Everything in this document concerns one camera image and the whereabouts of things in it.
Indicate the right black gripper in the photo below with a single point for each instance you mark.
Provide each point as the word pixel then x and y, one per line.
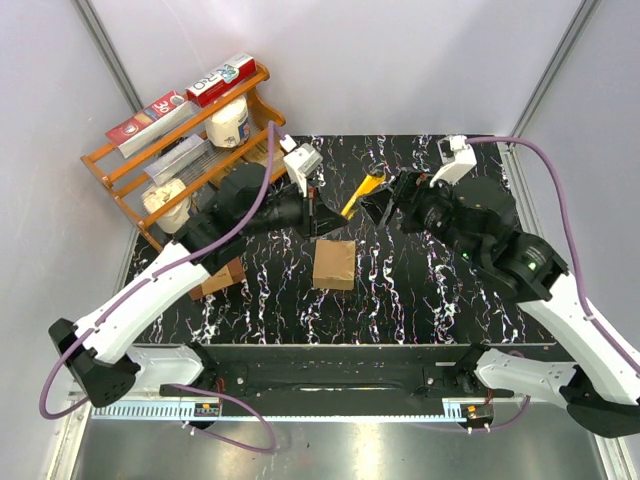
pixel 407 193

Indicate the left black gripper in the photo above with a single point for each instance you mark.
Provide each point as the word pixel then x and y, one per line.
pixel 318 218

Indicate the yellow utility knife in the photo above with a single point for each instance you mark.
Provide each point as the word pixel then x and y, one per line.
pixel 368 185

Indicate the brown cardboard express box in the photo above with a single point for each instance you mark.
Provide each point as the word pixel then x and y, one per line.
pixel 334 265

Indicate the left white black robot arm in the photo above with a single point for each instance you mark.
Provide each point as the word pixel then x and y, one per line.
pixel 99 350

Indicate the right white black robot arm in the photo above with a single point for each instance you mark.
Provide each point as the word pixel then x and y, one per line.
pixel 476 219

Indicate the kraft paper box right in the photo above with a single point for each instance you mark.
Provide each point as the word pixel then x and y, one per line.
pixel 259 154

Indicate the kraft paper box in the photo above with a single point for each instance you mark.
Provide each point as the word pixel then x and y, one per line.
pixel 217 178
pixel 259 154

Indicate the brown printed carton box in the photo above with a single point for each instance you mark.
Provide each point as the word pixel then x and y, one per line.
pixel 231 274

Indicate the kraft paper box left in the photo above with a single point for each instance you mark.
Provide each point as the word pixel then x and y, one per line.
pixel 217 178

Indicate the red white toothpaste box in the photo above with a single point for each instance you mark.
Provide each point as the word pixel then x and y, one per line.
pixel 221 79

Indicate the red silver toothpaste box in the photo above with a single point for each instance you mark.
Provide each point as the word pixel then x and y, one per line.
pixel 151 123

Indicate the black marble pattern mat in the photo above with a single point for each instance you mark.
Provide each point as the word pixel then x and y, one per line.
pixel 409 289

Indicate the orange wooden shelf rack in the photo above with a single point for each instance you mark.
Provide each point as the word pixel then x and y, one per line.
pixel 125 181

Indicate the upper white tissue roll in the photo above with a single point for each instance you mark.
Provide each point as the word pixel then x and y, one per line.
pixel 229 127

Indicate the silver foil packet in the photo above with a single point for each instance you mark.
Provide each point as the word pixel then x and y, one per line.
pixel 176 159

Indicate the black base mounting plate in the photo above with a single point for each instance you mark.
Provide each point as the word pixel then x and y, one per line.
pixel 342 380

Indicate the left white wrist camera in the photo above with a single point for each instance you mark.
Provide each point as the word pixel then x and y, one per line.
pixel 300 162

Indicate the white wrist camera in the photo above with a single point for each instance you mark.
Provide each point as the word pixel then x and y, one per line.
pixel 458 159
pixel 300 162

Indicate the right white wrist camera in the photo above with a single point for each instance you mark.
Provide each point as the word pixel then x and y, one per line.
pixel 458 159

